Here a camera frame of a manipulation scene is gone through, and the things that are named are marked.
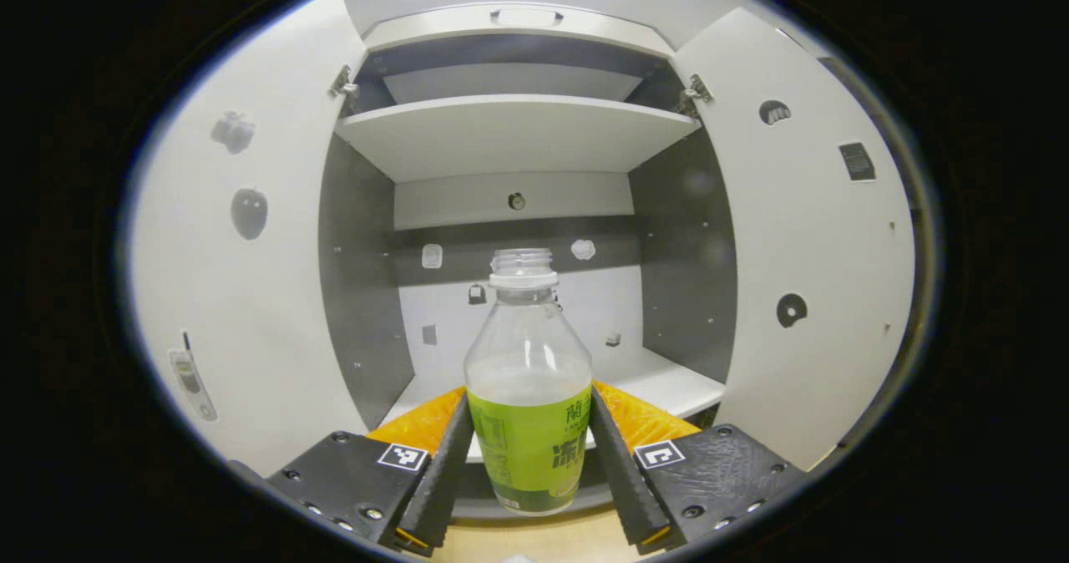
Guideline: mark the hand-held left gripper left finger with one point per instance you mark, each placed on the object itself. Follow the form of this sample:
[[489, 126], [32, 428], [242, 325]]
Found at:
[[443, 479]]

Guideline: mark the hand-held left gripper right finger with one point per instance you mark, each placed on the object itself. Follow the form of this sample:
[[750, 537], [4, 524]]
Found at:
[[626, 479]]

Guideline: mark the clear bottle green label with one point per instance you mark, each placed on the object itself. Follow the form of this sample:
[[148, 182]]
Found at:
[[526, 362]]

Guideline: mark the white cabinet door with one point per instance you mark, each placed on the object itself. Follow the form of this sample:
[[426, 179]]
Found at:
[[276, 312], [818, 296]]

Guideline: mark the white grey cabinet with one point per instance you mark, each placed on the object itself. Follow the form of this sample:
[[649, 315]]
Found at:
[[359, 296]]

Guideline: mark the white cabinet drawer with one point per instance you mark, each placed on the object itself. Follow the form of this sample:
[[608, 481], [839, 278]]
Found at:
[[417, 32]]

